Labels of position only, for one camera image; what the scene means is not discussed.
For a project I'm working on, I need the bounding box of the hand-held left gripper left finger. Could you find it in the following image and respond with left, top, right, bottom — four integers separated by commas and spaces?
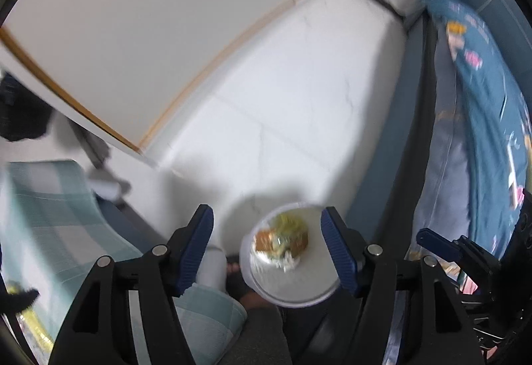
49, 205, 215, 365

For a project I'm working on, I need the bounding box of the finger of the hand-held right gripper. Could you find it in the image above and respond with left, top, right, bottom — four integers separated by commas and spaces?
416, 228, 465, 264

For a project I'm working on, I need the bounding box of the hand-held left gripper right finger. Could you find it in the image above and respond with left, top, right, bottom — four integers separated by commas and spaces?
320, 206, 485, 365

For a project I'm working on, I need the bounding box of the round white trash bin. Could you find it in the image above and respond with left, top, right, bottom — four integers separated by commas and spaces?
239, 202, 345, 309

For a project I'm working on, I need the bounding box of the clear plastic wrapper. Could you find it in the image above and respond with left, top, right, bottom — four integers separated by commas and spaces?
253, 249, 301, 273

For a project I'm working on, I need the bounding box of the orange snack wrapper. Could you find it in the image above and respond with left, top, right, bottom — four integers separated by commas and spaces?
253, 229, 277, 253

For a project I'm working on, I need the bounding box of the person's foot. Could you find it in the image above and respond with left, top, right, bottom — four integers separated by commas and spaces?
226, 261, 276, 310

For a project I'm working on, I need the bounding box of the person's grey trouser leg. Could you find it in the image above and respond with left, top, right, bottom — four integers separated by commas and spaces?
220, 298, 333, 365

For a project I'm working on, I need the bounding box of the teal printed blanket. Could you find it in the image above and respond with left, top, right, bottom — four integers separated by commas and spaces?
422, 0, 532, 250

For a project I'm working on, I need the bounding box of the green checked blanket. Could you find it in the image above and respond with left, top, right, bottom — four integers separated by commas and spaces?
0, 159, 248, 365

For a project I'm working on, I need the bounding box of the yellow crinkled wrapper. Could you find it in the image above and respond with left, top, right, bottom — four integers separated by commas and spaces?
12, 286, 56, 346

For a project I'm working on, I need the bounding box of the dark clothes pile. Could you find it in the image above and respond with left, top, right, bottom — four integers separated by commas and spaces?
0, 72, 53, 142

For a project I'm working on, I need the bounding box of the white wardrobe with wood trim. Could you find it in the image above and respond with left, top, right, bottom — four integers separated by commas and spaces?
0, 0, 363, 154

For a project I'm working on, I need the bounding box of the blue-grey bed frame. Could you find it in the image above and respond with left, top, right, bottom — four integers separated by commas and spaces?
345, 0, 520, 266

